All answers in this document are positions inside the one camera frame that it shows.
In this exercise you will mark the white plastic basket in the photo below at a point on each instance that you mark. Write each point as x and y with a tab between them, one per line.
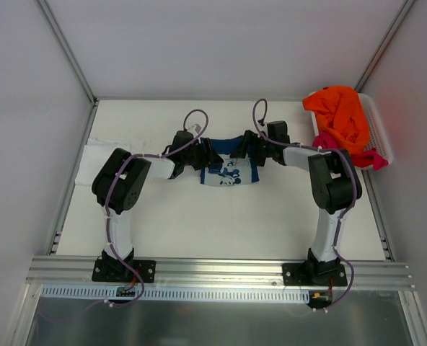
378	138

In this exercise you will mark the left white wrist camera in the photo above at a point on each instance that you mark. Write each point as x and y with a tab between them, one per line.
195	129

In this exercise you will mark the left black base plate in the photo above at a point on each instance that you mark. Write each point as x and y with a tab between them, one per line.
112	271

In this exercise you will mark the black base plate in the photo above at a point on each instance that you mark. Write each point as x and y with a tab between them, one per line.
310	273
112	271

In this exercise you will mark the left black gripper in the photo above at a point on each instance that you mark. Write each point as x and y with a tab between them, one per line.
204	155

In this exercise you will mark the folded white t shirt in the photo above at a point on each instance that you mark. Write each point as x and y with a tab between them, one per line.
96	152

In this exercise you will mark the pink t shirt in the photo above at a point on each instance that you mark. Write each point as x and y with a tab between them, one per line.
369	159

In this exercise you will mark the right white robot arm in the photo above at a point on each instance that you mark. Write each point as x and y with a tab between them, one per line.
334	183

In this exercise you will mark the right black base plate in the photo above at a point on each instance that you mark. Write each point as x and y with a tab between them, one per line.
310	273

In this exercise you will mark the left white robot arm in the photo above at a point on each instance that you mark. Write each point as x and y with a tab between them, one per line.
120	181

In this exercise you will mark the blue t shirt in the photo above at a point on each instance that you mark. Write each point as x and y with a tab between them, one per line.
232	171

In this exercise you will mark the white slotted cable duct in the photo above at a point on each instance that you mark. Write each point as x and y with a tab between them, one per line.
153	293

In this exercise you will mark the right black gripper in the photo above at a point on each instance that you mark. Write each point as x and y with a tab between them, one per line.
249	148

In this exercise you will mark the aluminium mounting rail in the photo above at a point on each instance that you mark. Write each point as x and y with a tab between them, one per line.
223	273

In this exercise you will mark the orange t shirt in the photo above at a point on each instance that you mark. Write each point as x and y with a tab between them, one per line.
338	112

